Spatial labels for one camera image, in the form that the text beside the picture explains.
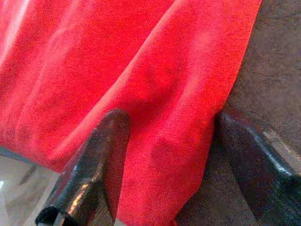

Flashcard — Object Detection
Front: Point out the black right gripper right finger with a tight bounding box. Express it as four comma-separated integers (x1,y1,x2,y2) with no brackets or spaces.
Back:
210,112,301,226

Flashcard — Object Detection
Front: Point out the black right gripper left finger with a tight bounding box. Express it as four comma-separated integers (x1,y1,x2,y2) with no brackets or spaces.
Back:
35,107,132,226

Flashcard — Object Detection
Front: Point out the red pillow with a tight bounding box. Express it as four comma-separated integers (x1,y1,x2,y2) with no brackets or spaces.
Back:
0,0,263,226

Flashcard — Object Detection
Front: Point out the brown fabric sofa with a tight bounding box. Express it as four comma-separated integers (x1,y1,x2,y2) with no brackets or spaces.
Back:
175,0,301,226

